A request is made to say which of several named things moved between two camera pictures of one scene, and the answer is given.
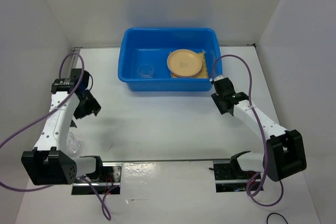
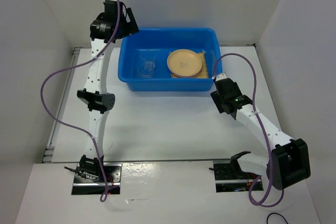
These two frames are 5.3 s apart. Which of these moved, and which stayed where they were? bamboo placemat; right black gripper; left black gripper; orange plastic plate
Moved: left black gripper
Stayed: right black gripper; bamboo placemat; orange plastic plate
